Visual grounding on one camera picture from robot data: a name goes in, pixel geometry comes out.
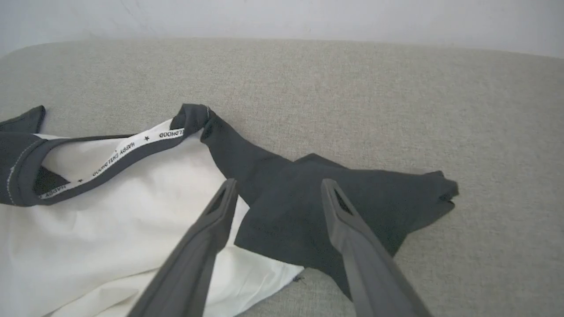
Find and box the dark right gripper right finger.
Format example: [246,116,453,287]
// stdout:
[321,178,434,317]

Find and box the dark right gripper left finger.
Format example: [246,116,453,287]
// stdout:
[128,178,241,317]

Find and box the grey fabric sofa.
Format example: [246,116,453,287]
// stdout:
[0,37,564,317]

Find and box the black and white t-shirt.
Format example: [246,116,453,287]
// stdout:
[0,103,460,317]

